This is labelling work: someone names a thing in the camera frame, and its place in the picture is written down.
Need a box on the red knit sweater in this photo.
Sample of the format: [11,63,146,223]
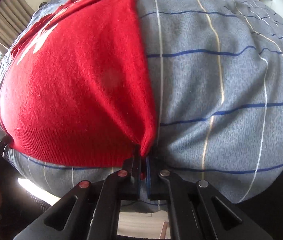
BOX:
[0,0,157,167]

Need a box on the grey plaid bed duvet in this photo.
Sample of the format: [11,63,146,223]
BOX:
[0,0,283,213]

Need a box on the beige pleated curtain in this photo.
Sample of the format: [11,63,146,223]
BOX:
[0,0,35,54]

